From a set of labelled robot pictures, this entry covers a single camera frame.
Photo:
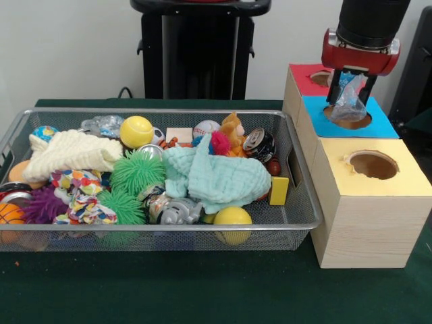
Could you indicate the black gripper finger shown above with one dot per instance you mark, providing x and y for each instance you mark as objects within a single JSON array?
[
  {"x": 334, "y": 89},
  {"x": 368, "y": 89}
]

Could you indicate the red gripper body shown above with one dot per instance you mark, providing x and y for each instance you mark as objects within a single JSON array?
[{"x": 357, "y": 60}]

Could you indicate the wooden box with three holes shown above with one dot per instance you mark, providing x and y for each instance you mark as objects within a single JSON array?
[{"x": 371, "y": 229}]

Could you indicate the shallow mesh bin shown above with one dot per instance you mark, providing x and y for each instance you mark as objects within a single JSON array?
[{"x": 168, "y": 241}]

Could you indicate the black stand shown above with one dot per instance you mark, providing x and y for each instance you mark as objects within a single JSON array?
[{"x": 415, "y": 77}]

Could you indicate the dark green table cloth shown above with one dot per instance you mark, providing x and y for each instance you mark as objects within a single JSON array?
[
  {"x": 423, "y": 121},
  {"x": 202, "y": 290}
]

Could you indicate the mint muslin cloth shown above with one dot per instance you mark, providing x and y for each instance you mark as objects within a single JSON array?
[{"x": 219, "y": 175}]

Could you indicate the smooth yellow ball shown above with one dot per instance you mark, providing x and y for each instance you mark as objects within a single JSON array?
[{"x": 233, "y": 216}]

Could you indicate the yellow tennis ball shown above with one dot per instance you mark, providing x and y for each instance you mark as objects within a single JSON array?
[{"x": 136, "y": 131}]

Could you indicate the green spiky rubber ball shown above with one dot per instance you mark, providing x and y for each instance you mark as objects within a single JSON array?
[
  {"x": 123, "y": 207},
  {"x": 136, "y": 172}
]

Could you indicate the colourful patterned cloth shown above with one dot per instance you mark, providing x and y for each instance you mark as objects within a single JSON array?
[{"x": 84, "y": 202}]

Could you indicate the purple spiky rubber ball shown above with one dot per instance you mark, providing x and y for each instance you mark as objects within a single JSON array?
[{"x": 42, "y": 206}]

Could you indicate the small orange basketball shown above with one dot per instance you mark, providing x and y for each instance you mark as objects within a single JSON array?
[{"x": 11, "y": 214}]

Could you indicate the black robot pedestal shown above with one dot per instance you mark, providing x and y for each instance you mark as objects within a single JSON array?
[{"x": 202, "y": 50}]

